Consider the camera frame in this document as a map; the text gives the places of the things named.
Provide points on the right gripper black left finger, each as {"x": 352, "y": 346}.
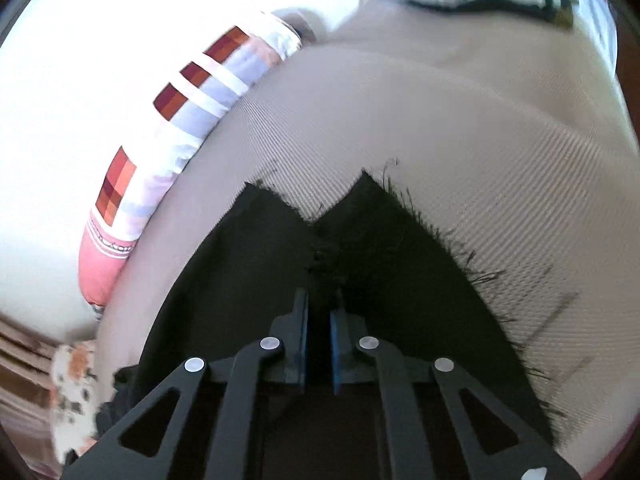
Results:
{"x": 201, "y": 421}

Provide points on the beige woven bed sheet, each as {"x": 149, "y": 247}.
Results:
{"x": 508, "y": 134}

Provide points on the floral patterned cloth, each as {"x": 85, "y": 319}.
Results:
{"x": 73, "y": 399}

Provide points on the black pants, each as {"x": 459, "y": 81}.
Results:
{"x": 367, "y": 256}

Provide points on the pink white checkered pillow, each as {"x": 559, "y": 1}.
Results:
{"x": 185, "y": 112}

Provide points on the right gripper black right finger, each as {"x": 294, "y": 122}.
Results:
{"x": 434, "y": 420}

